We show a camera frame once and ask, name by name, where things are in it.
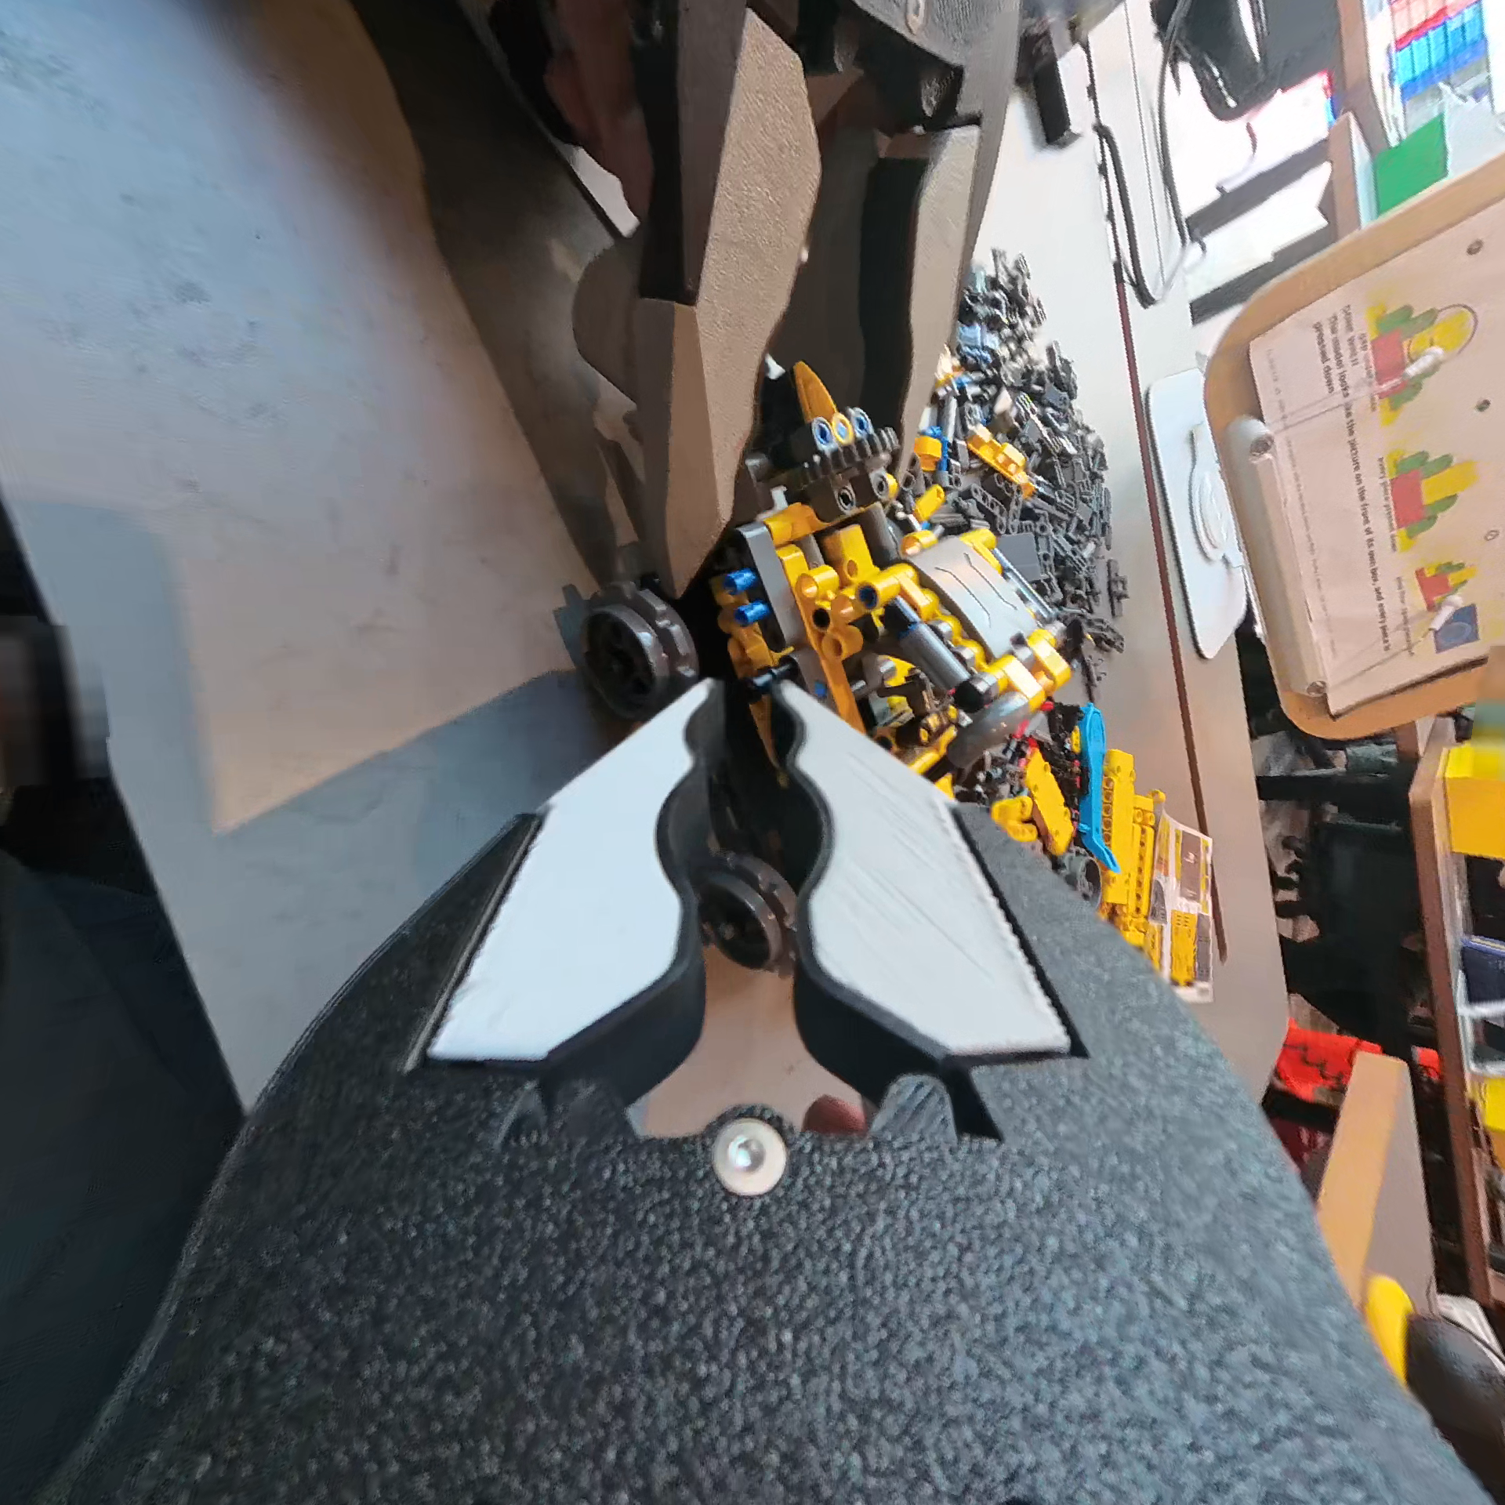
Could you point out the person's black jacket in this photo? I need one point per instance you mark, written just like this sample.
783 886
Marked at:
70 1116

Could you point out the yellow grey sticker sheet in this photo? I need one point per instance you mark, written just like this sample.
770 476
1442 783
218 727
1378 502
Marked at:
1186 918

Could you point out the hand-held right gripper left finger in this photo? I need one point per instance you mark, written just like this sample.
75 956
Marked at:
587 929

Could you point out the yellow toy brick vehicle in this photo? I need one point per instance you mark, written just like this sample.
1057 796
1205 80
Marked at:
847 586

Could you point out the printed instruction sheet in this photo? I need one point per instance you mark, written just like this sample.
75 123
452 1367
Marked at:
1375 495

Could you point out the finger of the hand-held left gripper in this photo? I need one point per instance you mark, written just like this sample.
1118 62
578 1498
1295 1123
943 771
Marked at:
931 259
731 355

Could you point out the pile of dark brick pieces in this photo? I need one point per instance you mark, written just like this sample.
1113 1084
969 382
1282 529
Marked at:
1058 470

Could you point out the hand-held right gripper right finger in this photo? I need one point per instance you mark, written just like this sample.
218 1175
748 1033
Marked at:
917 929

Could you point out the blue brick separator tool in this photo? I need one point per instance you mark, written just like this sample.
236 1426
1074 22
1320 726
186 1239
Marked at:
1094 786

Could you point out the silver stand base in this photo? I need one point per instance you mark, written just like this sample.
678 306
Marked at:
1190 529

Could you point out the black dome on yellow base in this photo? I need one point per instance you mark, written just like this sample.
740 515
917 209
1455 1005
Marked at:
1389 1325

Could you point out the stack of yellow long beams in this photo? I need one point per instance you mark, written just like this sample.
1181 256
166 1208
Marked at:
1131 845

